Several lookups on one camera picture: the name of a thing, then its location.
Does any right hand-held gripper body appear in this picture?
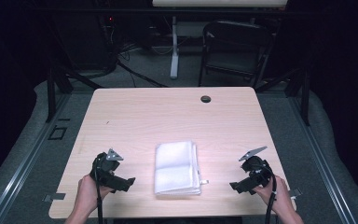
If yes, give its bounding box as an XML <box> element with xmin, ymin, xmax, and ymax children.
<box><xmin>238</xmin><ymin>146</ymin><xmax>273</xmax><ymax>188</ymax></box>

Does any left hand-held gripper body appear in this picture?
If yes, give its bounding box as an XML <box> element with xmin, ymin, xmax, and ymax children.
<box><xmin>89</xmin><ymin>148</ymin><xmax>125</xmax><ymax>192</ymax></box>

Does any person's left hand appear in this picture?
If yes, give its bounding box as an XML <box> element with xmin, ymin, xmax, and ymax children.
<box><xmin>76</xmin><ymin>174</ymin><xmax>115</xmax><ymax>217</ymax></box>

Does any person's right hand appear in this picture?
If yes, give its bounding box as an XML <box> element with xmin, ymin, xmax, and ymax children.
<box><xmin>253</xmin><ymin>175</ymin><xmax>294</xmax><ymax>217</ymax></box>

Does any black metal stand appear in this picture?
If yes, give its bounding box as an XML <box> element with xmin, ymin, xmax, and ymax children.
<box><xmin>44</xmin><ymin>60</ymin><xmax>104</xmax><ymax>124</ymax></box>
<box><xmin>255</xmin><ymin>65</ymin><xmax>312</xmax><ymax>127</ymax></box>

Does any black folding chair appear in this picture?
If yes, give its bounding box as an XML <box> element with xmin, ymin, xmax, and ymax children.
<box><xmin>197</xmin><ymin>20</ymin><xmax>276</xmax><ymax>90</ymax></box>

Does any dark equipment with red light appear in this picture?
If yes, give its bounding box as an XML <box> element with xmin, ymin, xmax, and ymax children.
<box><xmin>52</xmin><ymin>6</ymin><xmax>119</xmax><ymax>74</ymax></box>

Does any white desk leg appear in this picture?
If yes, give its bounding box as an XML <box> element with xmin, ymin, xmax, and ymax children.
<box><xmin>170</xmin><ymin>15</ymin><xmax>180</xmax><ymax>80</ymax></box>

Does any black horizontal bar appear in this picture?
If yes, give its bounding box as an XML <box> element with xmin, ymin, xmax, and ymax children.
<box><xmin>27</xmin><ymin>7</ymin><xmax>311</xmax><ymax>16</ymax></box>

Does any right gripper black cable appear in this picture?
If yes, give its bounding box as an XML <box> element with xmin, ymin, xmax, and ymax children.
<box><xmin>262</xmin><ymin>166</ymin><xmax>278</xmax><ymax>224</ymax></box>

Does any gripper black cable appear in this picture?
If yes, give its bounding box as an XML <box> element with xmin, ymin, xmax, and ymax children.
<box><xmin>93</xmin><ymin>157</ymin><xmax>104</xmax><ymax>224</ymax></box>
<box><xmin>262</xmin><ymin>166</ymin><xmax>278</xmax><ymax>224</ymax></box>

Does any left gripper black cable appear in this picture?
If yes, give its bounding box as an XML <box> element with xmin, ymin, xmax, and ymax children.
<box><xmin>93</xmin><ymin>157</ymin><xmax>104</xmax><ymax>224</ymax></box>

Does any grey table bracket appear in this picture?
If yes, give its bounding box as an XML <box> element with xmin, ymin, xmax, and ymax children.
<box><xmin>288</xmin><ymin>188</ymin><xmax>303</xmax><ymax>199</ymax></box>
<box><xmin>42</xmin><ymin>192</ymin><xmax>67</xmax><ymax>203</ymax></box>

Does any metal floor rail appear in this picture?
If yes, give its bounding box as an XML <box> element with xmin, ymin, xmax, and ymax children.
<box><xmin>0</xmin><ymin>92</ymin><xmax>73</xmax><ymax>224</ymax></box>
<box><xmin>286</xmin><ymin>92</ymin><xmax>358</xmax><ymax>224</ymax></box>

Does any black floor cable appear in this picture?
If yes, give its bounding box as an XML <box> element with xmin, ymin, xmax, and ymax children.
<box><xmin>115</xmin><ymin>59</ymin><xmax>170</xmax><ymax>89</ymax></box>

